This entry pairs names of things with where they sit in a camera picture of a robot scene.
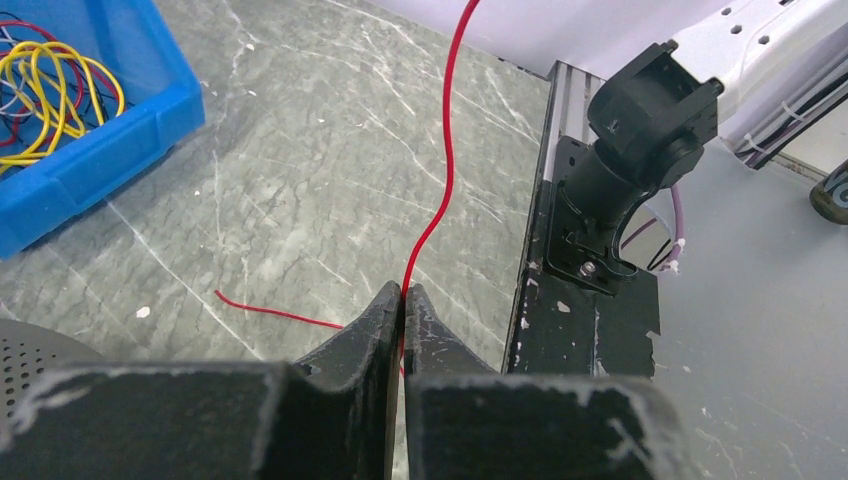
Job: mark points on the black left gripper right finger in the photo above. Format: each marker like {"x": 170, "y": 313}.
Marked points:
{"x": 464, "y": 420}

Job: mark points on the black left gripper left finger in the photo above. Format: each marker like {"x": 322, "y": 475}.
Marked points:
{"x": 327, "y": 415}

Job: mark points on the grey perforated cable spool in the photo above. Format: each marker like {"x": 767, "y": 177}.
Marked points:
{"x": 27, "y": 351}

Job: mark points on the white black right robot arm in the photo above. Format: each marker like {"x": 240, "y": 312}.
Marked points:
{"x": 652, "y": 120}

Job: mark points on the blue plastic bin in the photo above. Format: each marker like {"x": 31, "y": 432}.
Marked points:
{"x": 131, "y": 39}

